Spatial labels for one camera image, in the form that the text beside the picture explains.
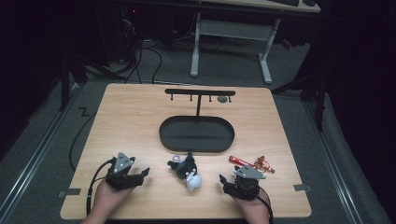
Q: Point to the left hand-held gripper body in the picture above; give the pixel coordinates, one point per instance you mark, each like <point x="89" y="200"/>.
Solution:
<point x="120" y="179"/>

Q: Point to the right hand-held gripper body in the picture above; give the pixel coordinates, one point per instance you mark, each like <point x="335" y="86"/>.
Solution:
<point x="246" y="185"/>

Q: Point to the red candy bar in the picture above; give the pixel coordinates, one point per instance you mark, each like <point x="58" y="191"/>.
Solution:
<point x="238" y="160"/>

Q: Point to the gold and red candy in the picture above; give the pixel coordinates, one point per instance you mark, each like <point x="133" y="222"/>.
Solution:
<point x="264" y="164"/>

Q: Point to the black key rack with tray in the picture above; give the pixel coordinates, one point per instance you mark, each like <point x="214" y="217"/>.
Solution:
<point x="186" y="137"/>

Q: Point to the person's right hand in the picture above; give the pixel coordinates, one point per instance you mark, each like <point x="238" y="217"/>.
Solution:
<point x="253" y="205"/>

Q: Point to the person's left hand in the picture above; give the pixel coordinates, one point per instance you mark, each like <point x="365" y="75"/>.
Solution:
<point x="107" y="197"/>

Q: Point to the grey tape piece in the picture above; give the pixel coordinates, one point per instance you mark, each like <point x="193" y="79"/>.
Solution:
<point x="302" y="187"/>
<point x="70" y="192"/>

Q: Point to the grey round table grommet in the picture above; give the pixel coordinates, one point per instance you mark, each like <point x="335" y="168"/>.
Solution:
<point x="222" y="99"/>

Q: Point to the black stand leg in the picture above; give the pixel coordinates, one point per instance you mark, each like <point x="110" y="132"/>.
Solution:
<point x="65" y="84"/>
<point x="319" y="102"/>

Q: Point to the dark computer tower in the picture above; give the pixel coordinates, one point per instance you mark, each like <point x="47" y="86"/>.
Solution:
<point x="129" y="34"/>

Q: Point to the white-legged wooden desk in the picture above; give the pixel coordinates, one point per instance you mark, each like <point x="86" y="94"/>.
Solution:
<point x="233" y="29"/>

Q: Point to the black keyboard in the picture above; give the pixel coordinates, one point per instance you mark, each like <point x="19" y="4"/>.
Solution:
<point x="285" y="2"/>

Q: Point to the metal floor rail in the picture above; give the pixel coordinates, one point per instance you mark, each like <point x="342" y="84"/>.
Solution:
<point x="333" y="165"/>
<point x="37" y="149"/>

